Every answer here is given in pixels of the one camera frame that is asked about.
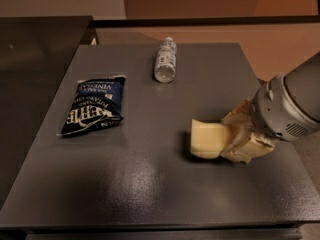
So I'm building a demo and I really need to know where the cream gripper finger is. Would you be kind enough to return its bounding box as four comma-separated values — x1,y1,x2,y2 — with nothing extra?
220,130,250,161
221,103,251,134

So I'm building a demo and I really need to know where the yellow sponge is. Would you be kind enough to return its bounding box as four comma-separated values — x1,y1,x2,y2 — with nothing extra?
190,119,232,159

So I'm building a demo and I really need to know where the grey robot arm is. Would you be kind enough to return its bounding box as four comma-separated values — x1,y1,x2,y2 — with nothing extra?
220,53,320,163

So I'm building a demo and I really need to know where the clear plastic water bottle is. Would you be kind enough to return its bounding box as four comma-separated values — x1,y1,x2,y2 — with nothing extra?
154,37,177,84

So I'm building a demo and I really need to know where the blue potato chip bag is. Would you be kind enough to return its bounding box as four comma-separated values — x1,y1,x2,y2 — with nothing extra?
60,75,126,137

